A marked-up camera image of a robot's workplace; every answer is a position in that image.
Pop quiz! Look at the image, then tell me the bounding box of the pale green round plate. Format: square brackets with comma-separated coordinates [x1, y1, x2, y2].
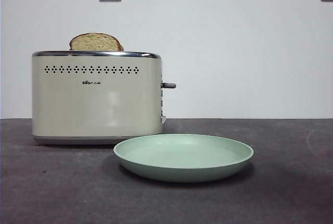
[113, 133, 254, 183]

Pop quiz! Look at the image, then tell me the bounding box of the light bread slice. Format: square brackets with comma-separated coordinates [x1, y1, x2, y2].
[69, 33, 125, 52]

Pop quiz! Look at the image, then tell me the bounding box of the cream two-slot toaster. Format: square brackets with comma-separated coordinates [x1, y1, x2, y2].
[31, 50, 164, 146]

